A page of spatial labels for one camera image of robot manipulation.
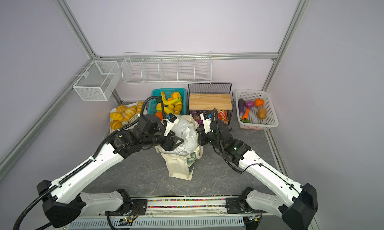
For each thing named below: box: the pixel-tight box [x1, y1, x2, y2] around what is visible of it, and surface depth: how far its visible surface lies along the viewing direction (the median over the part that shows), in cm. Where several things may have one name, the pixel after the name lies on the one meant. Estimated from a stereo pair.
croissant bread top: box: [116, 105, 127, 114], surface depth 114 cm
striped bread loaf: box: [124, 105, 137, 122], surface depth 113 cm
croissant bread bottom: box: [110, 120, 123, 130], surface depth 104 cm
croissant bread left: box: [110, 112, 124, 122], surface depth 111 cm
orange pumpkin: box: [254, 98, 264, 107], surface depth 116 cm
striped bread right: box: [136, 100, 144, 114], surface depth 115 cm
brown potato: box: [257, 107, 267, 120], surface depth 109 cm
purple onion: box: [244, 100, 255, 109], surface depth 114 cm
